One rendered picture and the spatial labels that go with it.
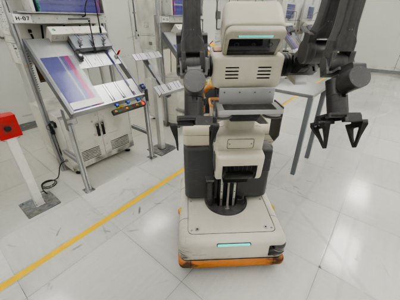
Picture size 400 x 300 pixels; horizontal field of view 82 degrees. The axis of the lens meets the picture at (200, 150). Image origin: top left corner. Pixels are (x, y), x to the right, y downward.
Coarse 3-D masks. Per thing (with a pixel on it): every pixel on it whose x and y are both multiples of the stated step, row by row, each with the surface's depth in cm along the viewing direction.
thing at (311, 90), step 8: (280, 80) 233; (288, 80) 233; (280, 88) 206; (288, 88) 206; (296, 88) 206; (304, 88) 206; (312, 88) 206; (320, 88) 206; (304, 96) 192; (312, 96) 188; (320, 96) 222; (320, 104) 224; (304, 112) 197; (320, 112) 228; (304, 120) 200; (304, 128) 202; (304, 136) 208; (312, 136) 241; (296, 152) 215; (296, 160) 218
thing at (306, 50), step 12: (324, 0) 70; (336, 0) 68; (324, 12) 70; (336, 12) 70; (324, 24) 72; (312, 36) 74; (324, 36) 74; (300, 48) 80; (312, 48) 75; (300, 60) 80
